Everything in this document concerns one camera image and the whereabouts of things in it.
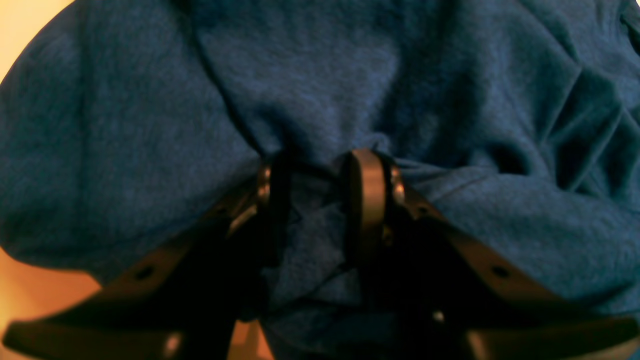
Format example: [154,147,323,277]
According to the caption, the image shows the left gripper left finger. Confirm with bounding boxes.
[2,153,291,360]

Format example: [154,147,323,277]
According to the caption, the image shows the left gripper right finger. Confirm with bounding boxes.
[345,148,639,360]

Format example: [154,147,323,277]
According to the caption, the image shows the dark blue t-shirt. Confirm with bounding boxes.
[1,0,640,360]

